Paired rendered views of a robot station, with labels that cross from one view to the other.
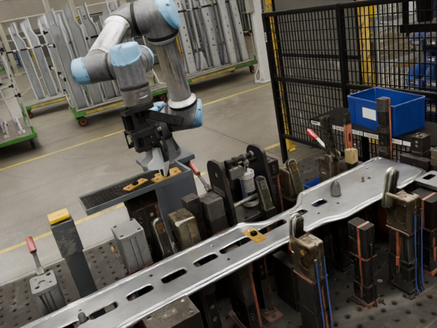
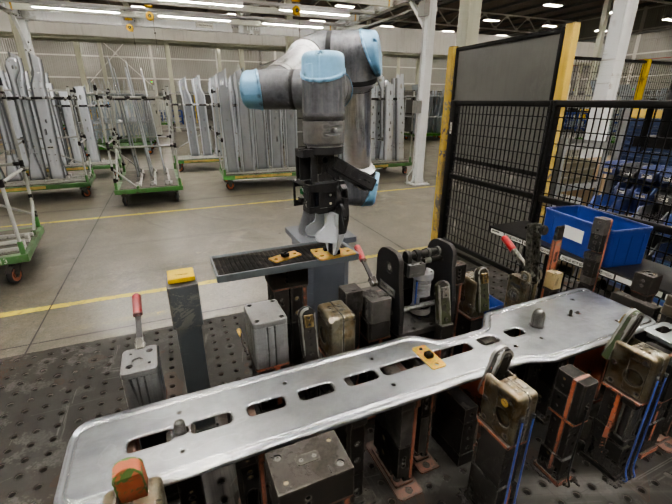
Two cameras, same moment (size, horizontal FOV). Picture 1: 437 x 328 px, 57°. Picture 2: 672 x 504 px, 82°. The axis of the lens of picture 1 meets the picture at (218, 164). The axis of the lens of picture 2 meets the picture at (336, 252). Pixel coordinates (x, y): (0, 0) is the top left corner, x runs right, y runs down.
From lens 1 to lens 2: 0.37 m
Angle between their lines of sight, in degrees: 2
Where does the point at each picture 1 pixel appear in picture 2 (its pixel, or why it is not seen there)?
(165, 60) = (352, 113)
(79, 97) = (231, 160)
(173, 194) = (322, 278)
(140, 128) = (318, 180)
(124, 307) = (241, 425)
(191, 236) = (344, 339)
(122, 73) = (313, 93)
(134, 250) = (268, 343)
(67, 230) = (188, 295)
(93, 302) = (199, 405)
